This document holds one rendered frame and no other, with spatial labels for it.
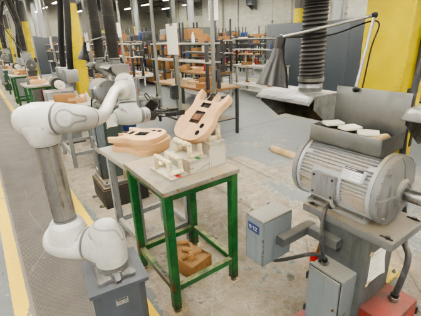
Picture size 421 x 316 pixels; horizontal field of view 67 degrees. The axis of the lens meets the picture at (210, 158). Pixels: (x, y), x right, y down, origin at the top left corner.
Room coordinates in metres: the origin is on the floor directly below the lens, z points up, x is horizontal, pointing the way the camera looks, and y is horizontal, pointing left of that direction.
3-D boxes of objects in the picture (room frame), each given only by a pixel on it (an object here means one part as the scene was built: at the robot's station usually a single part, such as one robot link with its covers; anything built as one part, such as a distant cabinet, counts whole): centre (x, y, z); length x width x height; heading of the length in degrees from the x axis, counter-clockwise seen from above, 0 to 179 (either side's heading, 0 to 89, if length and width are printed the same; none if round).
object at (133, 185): (2.15, 0.58, 0.45); 0.05 x 0.05 x 0.90; 35
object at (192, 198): (2.43, 0.17, 0.45); 0.05 x 0.05 x 0.90; 35
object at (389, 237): (1.06, -0.57, 1.11); 0.36 x 0.24 x 0.04; 35
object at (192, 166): (2.05, 0.15, 0.98); 0.27 x 0.16 x 0.09; 38
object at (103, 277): (1.28, 0.49, 0.73); 0.22 x 0.18 x 0.06; 27
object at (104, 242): (1.30, 0.51, 0.87); 0.18 x 0.16 x 0.22; 82
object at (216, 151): (2.14, 0.03, 1.02); 0.27 x 0.15 x 0.17; 38
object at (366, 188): (1.11, -0.53, 1.25); 0.41 x 0.27 x 0.26; 35
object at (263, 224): (1.05, -0.28, 0.99); 0.24 x 0.21 x 0.26; 35
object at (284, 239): (1.08, -0.33, 1.02); 0.19 x 0.04 x 0.04; 125
